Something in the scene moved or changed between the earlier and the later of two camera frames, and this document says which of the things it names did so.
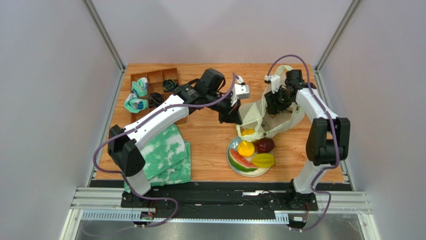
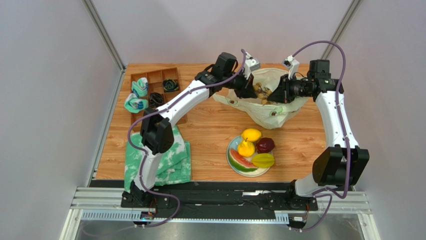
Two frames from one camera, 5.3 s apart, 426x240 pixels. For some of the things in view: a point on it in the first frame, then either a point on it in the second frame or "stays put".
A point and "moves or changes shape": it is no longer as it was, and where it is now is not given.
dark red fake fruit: [264, 145] stays put
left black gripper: [231, 114] -> [246, 90]
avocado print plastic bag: [254, 120] moves or changes shape
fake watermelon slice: [239, 162] stays put
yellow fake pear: [246, 148] stays put
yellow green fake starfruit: [263, 160] stays put
